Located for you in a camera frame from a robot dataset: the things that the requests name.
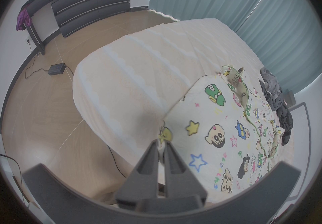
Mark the white printed pyjama top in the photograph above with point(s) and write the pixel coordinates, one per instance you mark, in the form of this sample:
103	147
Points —
213	117

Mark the purple plastic bag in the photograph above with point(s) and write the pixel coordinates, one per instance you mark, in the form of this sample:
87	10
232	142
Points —
24	19

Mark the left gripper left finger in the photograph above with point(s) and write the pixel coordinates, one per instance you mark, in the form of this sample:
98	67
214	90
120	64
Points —
140	185

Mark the bed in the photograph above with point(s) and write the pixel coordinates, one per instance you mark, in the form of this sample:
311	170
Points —
138	79

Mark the black chest of drawers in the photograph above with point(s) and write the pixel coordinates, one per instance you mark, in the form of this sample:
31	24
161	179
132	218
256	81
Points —
93	9

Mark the grey bedside table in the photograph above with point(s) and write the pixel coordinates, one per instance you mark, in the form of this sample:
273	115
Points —
290	97

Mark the black power box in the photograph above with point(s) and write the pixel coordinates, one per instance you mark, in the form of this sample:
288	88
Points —
57	69

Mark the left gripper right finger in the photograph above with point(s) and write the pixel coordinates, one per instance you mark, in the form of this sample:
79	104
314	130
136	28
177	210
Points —
178	180

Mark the black garment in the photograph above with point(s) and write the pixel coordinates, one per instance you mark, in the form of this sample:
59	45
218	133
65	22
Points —
285	122

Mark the pile of clothes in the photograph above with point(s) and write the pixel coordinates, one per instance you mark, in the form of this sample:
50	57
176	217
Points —
270	87

